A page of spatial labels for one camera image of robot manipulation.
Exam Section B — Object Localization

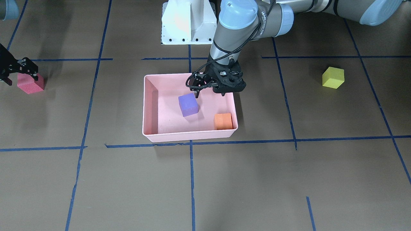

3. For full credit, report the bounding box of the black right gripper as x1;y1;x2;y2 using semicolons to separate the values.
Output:
0;44;39;81

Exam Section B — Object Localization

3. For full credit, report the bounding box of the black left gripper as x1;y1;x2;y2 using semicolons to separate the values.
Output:
186;62;246;98

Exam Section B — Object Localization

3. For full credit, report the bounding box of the red foam block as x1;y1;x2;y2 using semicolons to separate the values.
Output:
17;73;44;94

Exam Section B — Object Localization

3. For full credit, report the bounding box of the purple foam block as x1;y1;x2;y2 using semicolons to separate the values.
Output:
178;93;199;117

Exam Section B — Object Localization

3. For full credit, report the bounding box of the orange foam block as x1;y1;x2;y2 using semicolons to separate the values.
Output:
214;113;233;130

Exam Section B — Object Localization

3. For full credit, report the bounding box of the yellow-green foam block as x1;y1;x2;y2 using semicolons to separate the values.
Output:
322;67;345;89

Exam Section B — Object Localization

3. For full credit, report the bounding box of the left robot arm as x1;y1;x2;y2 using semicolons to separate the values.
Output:
186;0;402;98

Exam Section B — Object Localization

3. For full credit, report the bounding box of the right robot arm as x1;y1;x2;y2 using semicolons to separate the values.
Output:
0;0;39;85

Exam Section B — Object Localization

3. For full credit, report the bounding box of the brown paper table mat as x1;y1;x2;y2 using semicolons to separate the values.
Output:
0;0;411;231

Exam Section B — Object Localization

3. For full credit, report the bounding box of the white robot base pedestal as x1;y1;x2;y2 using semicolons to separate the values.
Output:
161;0;217;45

